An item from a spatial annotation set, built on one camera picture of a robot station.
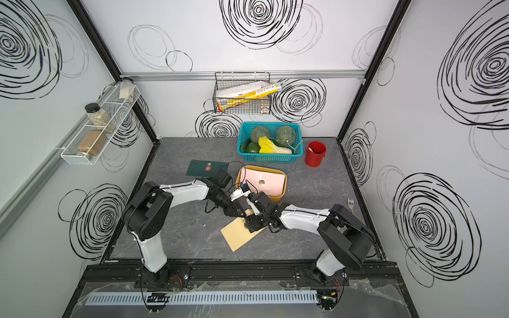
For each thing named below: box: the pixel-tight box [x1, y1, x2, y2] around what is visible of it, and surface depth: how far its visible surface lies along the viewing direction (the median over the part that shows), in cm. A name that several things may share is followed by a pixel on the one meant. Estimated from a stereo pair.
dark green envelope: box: [185, 159, 230, 178], surface depth 110 cm
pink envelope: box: [239, 168, 285, 197], surface depth 98 cm
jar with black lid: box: [84, 102, 116, 134], surface depth 72 cm
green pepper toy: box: [239, 141, 262, 154], surface depth 107 cm
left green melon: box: [250, 125, 271, 143], surface depth 111 cm
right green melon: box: [275, 125, 297, 148], surface depth 111 cm
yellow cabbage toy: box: [258, 135, 293, 155], surface depth 107 cm
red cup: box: [304, 141, 327, 168], surface depth 106 cm
